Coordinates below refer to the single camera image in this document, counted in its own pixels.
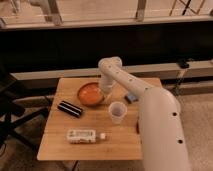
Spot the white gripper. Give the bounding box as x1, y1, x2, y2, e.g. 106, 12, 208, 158
99, 75, 115, 102

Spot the orange ceramic bowl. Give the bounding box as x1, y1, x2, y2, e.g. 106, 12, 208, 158
77, 82, 104, 107

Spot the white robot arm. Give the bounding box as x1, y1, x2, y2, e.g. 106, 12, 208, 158
98, 57, 192, 171

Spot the clear plastic cup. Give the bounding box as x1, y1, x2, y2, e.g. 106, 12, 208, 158
108, 102, 127, 124

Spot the black rectangular box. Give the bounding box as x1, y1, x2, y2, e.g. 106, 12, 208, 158
57, 101, 83, 118

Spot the white plastic bottle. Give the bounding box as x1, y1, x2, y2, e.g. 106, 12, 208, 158
66, 129, 106, 144

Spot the black office chair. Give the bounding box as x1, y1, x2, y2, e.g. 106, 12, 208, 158
0, 71, 49, 150

